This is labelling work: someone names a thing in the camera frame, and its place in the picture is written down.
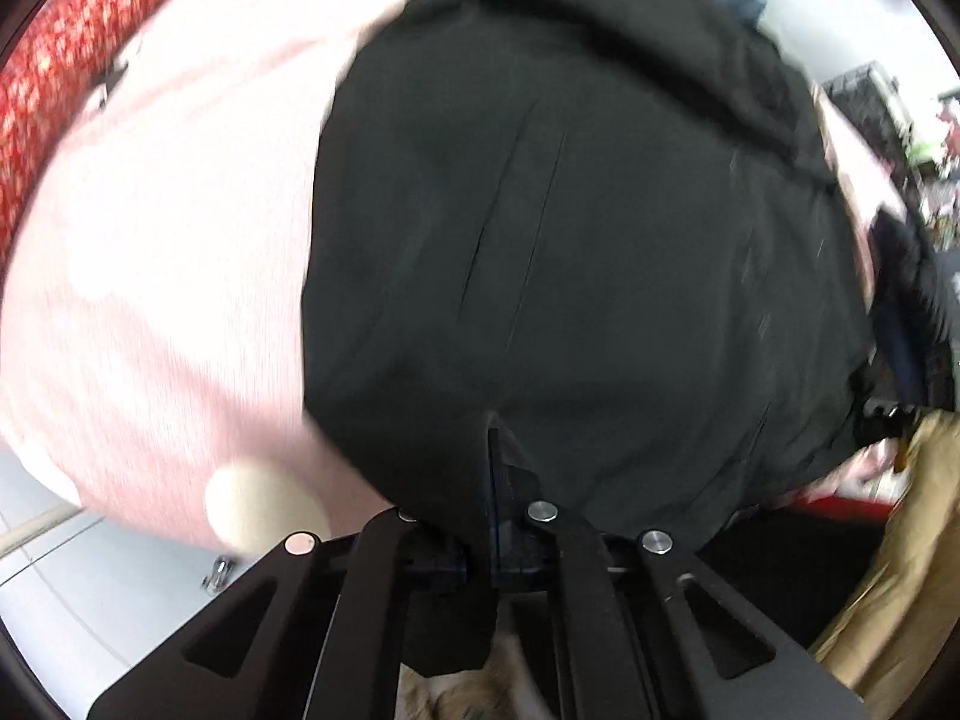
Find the wooden stick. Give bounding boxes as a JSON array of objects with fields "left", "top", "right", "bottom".
[{"left": 0, "top": 506, "right": 80, "bottom": 560}]

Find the pale bed sheet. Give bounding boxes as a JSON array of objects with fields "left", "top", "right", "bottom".
[{"left": 0, "top": 0, "right": 443, "bottom": 552}]

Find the red box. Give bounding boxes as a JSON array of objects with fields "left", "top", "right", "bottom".
[{"left": 780, "top": 442, "right": 905, "bottom": 524}]

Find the black garment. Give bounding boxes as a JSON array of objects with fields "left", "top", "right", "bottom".
[{"left": 300, "top": 0, "right": 880, "bottom": 676}]

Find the beige fluffy rug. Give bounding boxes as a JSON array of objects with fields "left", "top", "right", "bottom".
[{"left": 396, "top": 634, "right": 560, "bottom": 720}]

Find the black crate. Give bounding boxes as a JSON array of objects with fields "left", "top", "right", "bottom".
[{"left": 821, "top": 66, "right": 905, "bottom": 140}]

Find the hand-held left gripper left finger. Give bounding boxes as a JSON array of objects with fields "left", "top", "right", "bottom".
[{"left": 86, "top": 506, "right": 472, "bottom": 720}]

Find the colourful shelf clutter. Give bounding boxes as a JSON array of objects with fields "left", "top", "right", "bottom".
[{"left": 900, "top": 86, "right": 960, "bottom": 248}]

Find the round wooden bedpost knob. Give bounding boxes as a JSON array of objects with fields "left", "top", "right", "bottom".
[{"left": 204, "top": 457, "right": 331, "bottom": 552}]

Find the person's khaki trouser leg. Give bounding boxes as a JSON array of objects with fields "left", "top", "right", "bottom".
[{"left": 810, "top": 409, "right": 960, "bottom": 698}]

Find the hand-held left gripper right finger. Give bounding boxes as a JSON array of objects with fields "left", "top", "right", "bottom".
[{"left": 486, "top": 426, "right": 872, "bottom": 720}]

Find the red floral pillow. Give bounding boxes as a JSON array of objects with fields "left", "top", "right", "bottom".
[{"left": 0, "top": 0, "right": 233, "bottom": 256}]

